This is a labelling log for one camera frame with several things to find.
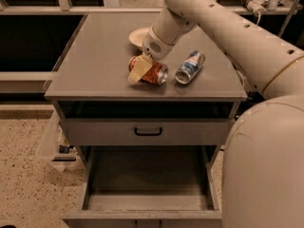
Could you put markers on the grey drawer cabinet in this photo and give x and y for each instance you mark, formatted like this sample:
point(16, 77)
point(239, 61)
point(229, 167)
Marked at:
point(91, 82)

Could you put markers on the closed grey top drawer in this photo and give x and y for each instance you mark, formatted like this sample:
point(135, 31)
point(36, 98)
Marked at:
point(113, 132)

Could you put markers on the clear plastic storage bin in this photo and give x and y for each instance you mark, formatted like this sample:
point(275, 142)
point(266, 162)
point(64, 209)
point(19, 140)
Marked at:
point(55, 149)

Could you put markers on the metal support rod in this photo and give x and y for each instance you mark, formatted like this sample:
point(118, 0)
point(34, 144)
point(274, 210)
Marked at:
point(289, 16)

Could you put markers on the red coke can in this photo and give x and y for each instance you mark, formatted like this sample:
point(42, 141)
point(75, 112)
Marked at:
point(156, 75)

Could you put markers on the black drawer handle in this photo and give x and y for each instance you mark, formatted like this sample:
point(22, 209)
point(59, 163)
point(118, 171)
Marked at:
point(148, 132)

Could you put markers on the white bowl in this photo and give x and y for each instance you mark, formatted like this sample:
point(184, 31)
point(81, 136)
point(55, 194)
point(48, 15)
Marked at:
point(136, 37)

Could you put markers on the open grey middle drawer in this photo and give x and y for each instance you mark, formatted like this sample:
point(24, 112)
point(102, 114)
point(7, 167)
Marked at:
point(147, 187)

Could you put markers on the blue pepsi can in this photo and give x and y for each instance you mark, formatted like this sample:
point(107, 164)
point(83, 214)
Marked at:
point(190, 67)

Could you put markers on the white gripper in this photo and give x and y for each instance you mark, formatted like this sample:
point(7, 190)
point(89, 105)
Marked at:
point(153, 46)

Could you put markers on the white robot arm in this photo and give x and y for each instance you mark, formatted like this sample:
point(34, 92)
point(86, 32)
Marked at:
point(263, 165)

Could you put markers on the white power strip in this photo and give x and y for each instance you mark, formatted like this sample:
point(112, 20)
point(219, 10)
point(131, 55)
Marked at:
point(256, 7)

